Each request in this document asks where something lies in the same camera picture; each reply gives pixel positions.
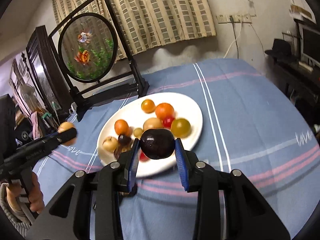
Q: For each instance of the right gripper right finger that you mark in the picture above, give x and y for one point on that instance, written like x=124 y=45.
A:
x=248 y=214

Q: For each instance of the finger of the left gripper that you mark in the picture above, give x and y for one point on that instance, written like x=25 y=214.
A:
x=52 y=141

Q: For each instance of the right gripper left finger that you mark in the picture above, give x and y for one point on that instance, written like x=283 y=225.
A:
x=67 y=215

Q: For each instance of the cream fruit brown stripe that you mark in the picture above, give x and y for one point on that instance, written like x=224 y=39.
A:
x=110 y=144

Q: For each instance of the orange mandarin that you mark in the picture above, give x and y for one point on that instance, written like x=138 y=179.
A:
x=164 y=110
x=122 y=127

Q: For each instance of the brown mangosteen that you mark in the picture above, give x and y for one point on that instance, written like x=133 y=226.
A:
x=120 y=149

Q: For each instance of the red cherry tomato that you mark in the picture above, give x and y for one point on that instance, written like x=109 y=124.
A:
x=168 y=121
x=143 y=157

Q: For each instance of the small yellow longan front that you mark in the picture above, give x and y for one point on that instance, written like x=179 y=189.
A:
x=137 y=132

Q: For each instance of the olive yellow tomato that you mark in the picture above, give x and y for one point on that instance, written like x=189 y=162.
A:
x=180 y=128

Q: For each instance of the large cream round fruit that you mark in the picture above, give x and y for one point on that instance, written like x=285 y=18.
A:
x=152 y=123

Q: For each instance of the yellow orange tomato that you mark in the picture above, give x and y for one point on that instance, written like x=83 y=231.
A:
x=148 y=106

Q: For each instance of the beige fruit pair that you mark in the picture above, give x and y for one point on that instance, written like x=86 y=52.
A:
x=65 y=126

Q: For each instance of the dark plum small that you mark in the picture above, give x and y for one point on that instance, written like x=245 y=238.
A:
x=124 y=140

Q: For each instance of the dark framed picture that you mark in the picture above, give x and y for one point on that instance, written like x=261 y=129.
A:
x=51 y=85

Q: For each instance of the round goldfish screen black stand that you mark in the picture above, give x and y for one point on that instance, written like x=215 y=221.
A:
x=85 y=46

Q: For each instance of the white oval plate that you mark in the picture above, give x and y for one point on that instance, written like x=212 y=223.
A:
x=184 y=106

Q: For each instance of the checked beige curtain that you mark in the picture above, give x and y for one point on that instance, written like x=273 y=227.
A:
x=151 y=23

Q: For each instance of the black hat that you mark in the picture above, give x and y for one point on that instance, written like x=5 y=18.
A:
x=281 y=49

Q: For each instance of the computer monitor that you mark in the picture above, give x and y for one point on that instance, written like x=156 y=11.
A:
x=309 y=43

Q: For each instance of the wall power strip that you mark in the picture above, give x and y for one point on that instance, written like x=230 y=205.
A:
x=236 y=18

